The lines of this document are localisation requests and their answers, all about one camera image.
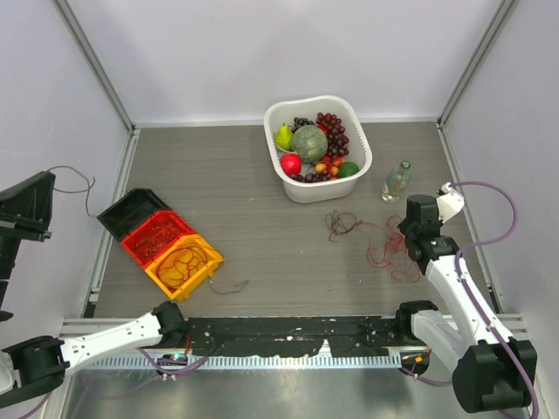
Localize red wire bundle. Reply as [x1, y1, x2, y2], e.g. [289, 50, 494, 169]
[357, 214, 423, 283]

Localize thick red wire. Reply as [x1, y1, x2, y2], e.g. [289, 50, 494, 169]
[155, 246, 211, 294]

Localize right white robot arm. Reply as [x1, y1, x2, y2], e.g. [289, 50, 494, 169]
[394, 191, 540, 417]

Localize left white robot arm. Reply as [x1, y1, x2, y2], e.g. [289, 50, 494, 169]
[1, 171, 186, 408]

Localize clear glass bottle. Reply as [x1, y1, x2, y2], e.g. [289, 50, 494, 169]
[382, 161, 411, 203]

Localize black plastic bin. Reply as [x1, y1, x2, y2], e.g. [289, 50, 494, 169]
[97, 189, 170, 242]

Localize green lime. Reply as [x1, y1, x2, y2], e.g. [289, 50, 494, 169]
[338, 161, 360, 178]

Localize white plastic fruit basket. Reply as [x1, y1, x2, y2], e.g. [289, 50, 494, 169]
[264, 95, 373, 203]

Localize cherry cluster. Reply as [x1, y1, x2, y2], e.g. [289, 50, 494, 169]
[289, 155, 345, 183]

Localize red grape bunch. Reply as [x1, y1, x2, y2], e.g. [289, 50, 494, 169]
[315, 113, 349, 157]

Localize red plastic bin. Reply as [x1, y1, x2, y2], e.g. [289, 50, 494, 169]
[120, 209, 197, 268]

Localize green netted melon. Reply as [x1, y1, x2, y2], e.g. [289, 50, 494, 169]
[292, 125, 328, 163]

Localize red apple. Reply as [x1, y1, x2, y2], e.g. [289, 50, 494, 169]
[279, 154, 302, 177]

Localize dark grape bunch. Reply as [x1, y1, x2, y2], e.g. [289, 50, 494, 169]
[291, 117, 314, 133]

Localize green yellow pear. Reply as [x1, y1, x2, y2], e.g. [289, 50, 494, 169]
[275, 125, 293, 151]

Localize yellow plastic bin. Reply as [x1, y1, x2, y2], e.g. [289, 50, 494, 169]
[145, 234, 224, 302]

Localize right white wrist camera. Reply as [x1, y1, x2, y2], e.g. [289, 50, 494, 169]
[436, 182, 465, 224]

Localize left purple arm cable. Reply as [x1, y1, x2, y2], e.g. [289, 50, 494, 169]
[17, 344, 210, 419]

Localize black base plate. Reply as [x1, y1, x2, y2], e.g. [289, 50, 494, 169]
[179, 316, 424, 358]

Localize slotted cable duct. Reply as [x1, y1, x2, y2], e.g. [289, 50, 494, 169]
[89, 352, 402, 371]

